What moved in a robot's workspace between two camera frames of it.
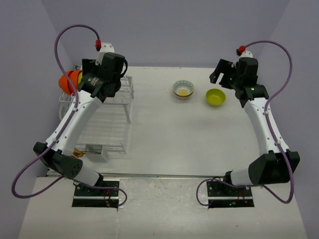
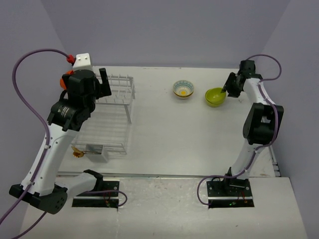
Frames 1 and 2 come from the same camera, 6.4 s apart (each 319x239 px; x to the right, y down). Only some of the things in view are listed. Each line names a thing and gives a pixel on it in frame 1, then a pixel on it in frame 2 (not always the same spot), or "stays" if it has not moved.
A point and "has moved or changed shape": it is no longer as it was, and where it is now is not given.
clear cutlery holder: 101,158 stays
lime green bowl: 79,77 has moved or changed shape
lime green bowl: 215,97 stays
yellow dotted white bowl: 183,88 stays
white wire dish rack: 109,128 stays
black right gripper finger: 223,66 to 230,80
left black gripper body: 89,66 to 95,95
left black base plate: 95,197 stays
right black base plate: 222,195 stays
